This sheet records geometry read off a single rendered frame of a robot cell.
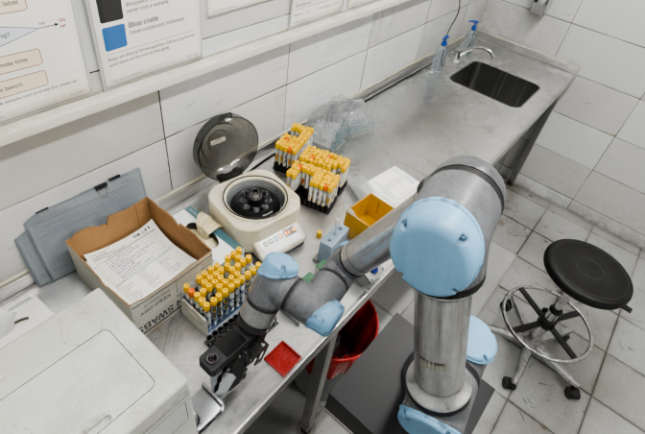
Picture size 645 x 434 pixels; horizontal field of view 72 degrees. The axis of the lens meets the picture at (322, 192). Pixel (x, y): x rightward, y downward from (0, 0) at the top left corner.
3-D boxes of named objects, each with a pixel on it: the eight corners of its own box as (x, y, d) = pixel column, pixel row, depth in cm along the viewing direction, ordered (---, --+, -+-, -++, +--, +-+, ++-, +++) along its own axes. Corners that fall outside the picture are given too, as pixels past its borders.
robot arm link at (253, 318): (264, 318, 89) (236, 294, 92) (255, 336, 90) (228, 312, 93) (285, 308, 95) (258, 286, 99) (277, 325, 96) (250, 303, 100)
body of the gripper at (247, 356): (260, 365, 101) (281, 323, 97) (235, 380, 93) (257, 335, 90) (237, 344, 104) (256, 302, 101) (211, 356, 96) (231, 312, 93)
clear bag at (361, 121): (344, 142, 184) (348, 113, 175) (322, 121, 195) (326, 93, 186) (382, 132, 194) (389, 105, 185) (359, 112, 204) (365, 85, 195)
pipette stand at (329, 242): (331, 272, 133) (336, 250, 127) (312, 260, 135) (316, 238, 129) (347, 252, 140) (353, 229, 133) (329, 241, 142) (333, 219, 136)
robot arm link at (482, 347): (481, 355, 100) (509, 325, 91) (464, 407, 91) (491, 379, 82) (433, 326, 103) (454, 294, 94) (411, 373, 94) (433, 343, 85)
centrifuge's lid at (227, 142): (195, 126, 124) (180, 116, 129) (205, 198, 139) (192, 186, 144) (258, 106, 136) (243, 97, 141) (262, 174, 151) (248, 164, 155)
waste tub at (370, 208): (372, 255, 140) (379, 233, 133) (340, 232, 146) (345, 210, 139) (396, 234, 148) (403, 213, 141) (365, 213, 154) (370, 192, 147)
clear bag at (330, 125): (329, 165, 172) (337, 125, 160) (290, 150, 176) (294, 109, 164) (352, 133, 190) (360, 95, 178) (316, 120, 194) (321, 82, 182)
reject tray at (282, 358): (283, 377, 107) (283, 375, 107) (263, 359, 110) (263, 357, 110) (301, 358, 112) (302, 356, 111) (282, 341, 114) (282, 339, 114)
